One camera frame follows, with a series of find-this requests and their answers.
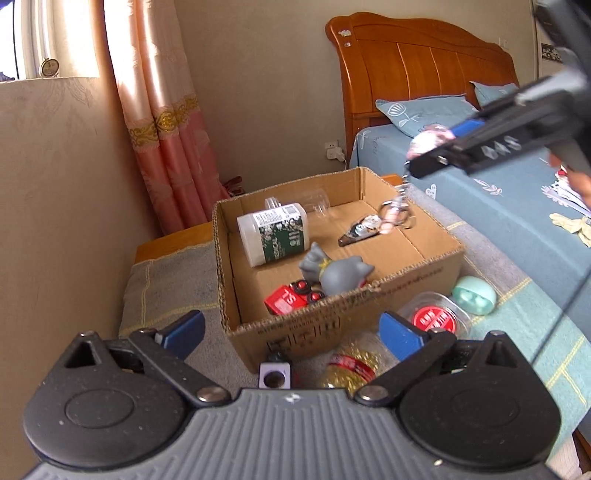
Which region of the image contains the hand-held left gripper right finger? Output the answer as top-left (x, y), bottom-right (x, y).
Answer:
top-left (353, 311), bottom-right (533, 409)

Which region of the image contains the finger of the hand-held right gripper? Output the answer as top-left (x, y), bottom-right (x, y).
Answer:
top-left (407, 98), bottom-right (583, 181)
top-left (450, 68), bottom-right (586, 140)

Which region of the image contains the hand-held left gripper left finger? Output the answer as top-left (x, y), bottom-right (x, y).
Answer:
top-left (60, 310), bottom-right (232, 409)

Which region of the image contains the pink charm keychain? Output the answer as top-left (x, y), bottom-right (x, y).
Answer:
top-left (379, 124), bottom-right (455, 234)

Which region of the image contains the brown cardboard box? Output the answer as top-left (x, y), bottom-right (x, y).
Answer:
top-left (211, 167), bottom-right (465, 374)

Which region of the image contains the grey toy figure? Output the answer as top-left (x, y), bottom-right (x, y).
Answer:
top-left (299, 242), bottom-right (377, 297)

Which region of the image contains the red toy vehicle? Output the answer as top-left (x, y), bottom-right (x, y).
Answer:
top-left (264, 279), bottom-right (326, 317)

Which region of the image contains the clear gear toy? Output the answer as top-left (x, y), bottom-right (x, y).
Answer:
top-left (338, 216), bottom-right (393, 247)

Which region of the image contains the white plastic jar green label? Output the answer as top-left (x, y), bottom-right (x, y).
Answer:
top-left (237, 203), bottom-right (315, 267)

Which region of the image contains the clear plastic jar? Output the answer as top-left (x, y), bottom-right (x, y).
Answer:
top-left (264, 187), bottom-right (331, 217)

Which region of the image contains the person's right hand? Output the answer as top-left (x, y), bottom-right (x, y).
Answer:
top-left (549, 154), bottom-right (591, 208)

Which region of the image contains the clear round container red label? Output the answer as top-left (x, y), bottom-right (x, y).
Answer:
top-left (396, 292), bottom-right (472, 340)

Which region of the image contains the blue floral pillow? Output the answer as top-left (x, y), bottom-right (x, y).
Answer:
top-left (469, 80), bottom-right (520, 109)
top-left (375, 95), bottom-right (481, 138)

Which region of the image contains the glass jar with silver lid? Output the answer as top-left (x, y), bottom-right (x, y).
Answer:
top-left (321, 332), bottom-right (398, 395)

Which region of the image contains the blue floral bed sheet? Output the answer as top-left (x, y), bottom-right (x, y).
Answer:
top-left (349, 122), bottom-right (591, 324)

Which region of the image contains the wooden bed headboard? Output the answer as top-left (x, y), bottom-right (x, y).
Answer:
top-left (325, 11), bottom-right (522, 169)

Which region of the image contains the mint green oval case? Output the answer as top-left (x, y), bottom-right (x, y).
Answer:
top-left (451, 275), bottom-right (498, 317)

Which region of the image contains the black cube toy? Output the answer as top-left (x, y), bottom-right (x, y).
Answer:
top-left (259, 351), bottom-right (296, 391)

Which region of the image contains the pale yellow glove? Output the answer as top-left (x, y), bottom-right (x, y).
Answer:
top-left (549, 212), bottom-right (591, 247)

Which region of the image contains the pink patterned curtain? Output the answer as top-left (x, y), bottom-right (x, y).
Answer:
top-left (104, 0), bottom-right (222, 236)

